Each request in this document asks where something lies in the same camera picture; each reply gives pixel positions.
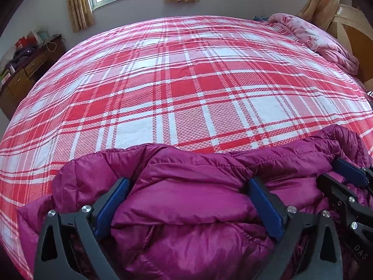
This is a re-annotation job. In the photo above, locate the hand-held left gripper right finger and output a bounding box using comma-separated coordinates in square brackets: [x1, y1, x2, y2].
[248, 177, 344, 280]

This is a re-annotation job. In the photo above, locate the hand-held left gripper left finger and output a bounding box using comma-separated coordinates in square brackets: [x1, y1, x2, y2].
[33, 177, 131, 280]

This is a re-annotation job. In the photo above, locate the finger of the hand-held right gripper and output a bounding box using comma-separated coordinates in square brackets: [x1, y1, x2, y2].
[317, 173, 373, 231]
[332, 157, 373, 189]

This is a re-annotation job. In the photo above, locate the magenta puffer jacket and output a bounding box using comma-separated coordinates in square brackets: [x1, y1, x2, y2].
[17, 124, 373, 280]

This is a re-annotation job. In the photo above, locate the pile of dark clothes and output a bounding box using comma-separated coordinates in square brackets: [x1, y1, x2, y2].
[9, 45, 39, 65]

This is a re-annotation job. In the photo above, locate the bed with red plaid sheet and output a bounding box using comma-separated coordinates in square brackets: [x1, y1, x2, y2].
[0, 16, 373, 280]

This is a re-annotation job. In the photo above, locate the pink folded blanket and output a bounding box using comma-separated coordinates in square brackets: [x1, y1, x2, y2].
[267, 13, 360, 75]

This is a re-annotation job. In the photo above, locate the wooden headboard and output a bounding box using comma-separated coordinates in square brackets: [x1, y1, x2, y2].
[326, 3, 373, 85]

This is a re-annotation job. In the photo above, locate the wooden desk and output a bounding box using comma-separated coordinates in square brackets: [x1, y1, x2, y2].
[0, 36, 67, 120]

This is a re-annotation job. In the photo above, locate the pale teal bag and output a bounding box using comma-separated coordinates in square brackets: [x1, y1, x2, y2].
[35, 31, 51, 46]

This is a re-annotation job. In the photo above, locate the red gift bag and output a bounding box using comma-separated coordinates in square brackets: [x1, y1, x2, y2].
[14, 35, 30, 49]

